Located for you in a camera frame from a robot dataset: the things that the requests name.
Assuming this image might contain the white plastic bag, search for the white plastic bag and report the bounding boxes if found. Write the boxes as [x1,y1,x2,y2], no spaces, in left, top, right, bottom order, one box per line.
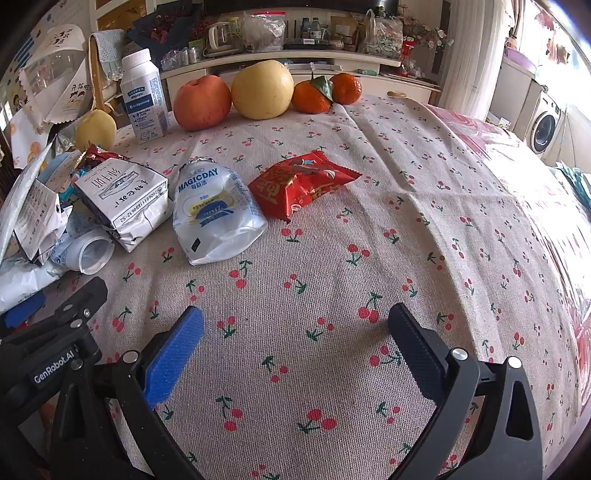
[0,256,66,315]

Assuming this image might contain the pack of foil cups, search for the pack of foil cups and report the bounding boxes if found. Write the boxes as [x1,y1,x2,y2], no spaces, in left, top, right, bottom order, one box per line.
[164,46,204,66]

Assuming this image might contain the clear plastic zip bag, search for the clear plastic zip bag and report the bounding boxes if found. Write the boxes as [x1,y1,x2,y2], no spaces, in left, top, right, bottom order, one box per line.
[240,11,287,52]

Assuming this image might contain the crushed white yogurt bottle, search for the crushed white yogurt bottle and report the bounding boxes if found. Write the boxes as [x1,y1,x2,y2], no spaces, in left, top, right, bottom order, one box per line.
[172,156,269,266]

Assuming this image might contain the dark wrapped bouquet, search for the dark wrapped bouquet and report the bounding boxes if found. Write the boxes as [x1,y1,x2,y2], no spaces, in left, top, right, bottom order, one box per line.
[127,9,204,51]

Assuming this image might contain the large yellow pear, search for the large yellow pear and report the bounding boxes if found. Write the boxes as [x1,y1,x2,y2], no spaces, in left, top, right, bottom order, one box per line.
[231,60,295,121]

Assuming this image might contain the small yellow pear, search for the small yellow pear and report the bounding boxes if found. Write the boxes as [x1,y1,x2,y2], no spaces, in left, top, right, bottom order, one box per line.
[75,108,117,152]

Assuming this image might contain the white TV cabinet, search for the white TV cabinet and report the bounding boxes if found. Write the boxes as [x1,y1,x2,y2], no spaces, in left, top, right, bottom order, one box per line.
[159,44,441,104]

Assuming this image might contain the black flat TV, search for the black flat TV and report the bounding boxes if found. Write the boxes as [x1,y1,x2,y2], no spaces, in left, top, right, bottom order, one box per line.
[203,0,400,14]

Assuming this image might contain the light wooden chair blue towel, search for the light wooden chair blue towel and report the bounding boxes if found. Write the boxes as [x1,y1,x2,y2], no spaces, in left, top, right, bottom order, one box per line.
[90,30,127,112]

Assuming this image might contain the orange tangerine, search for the orange tangerine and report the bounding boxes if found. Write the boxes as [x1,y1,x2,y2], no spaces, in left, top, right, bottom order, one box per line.
[330,72,363,106]

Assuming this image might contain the blue snack wrapper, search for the blue snack wrapper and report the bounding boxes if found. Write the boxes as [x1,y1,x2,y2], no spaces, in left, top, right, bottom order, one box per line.
[55,164,90,206]

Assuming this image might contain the red apple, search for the red apple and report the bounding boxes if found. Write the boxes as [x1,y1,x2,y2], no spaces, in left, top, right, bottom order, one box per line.
[172,76,232,132]

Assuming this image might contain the artificial flowers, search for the artificial flowers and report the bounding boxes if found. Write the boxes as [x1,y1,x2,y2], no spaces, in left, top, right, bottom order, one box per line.
[402,16,455,51]

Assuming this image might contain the white washing machine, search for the white washing machine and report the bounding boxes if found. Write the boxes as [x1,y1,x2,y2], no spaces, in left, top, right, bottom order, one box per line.
[526,80,568,155]

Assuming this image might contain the white mesh food cover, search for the white mesh food cover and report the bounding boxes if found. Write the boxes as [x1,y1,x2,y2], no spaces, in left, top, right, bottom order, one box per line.
[9,23,95,125]

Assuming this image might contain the cherry print tablecloth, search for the cherry print tablecloth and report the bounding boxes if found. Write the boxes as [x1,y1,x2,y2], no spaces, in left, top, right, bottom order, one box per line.
[0,92,587,480]

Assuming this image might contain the pink floral sheet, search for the pink floral sheet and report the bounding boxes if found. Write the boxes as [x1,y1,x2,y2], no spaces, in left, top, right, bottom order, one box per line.
[425,104,591,416]

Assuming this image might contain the glass kettle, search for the glass kettle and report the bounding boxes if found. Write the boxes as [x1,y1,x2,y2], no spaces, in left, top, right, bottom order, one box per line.
[205,21,241,56]

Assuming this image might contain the red snack packet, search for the red snack packet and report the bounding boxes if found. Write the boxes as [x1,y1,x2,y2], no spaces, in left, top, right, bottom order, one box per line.
[247,150,363,225]

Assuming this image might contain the white milk bottle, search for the white milk bottle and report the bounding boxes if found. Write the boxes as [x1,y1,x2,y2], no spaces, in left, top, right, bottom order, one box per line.
[120,48,170,140]

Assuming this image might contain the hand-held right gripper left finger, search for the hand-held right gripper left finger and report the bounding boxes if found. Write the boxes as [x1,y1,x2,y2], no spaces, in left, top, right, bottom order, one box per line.
[48,305,206,480]

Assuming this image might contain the tangerine with leaf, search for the tangerine with leaf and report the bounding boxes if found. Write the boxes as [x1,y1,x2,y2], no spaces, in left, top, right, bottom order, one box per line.
[292,74,334,114]

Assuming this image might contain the white open jar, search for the white open jar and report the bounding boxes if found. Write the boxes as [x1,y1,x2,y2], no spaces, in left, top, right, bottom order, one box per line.
[48,226,115,276]

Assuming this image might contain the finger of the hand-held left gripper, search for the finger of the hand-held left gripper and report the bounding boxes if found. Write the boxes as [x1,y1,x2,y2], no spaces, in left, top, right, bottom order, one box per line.
[28,276,109,344]
[0,290,47,329]

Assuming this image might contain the printed plastic bag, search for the printed plastic bag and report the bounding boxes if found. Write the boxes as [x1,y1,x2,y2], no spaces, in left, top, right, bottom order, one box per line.
[365,9,404,58]

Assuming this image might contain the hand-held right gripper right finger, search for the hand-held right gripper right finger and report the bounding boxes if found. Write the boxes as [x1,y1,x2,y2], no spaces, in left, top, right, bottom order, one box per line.
[388,302,544,480]

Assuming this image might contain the silver milk carton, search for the silver milk carton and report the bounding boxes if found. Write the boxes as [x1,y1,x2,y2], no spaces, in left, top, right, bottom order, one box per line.
[74,157,174,254]

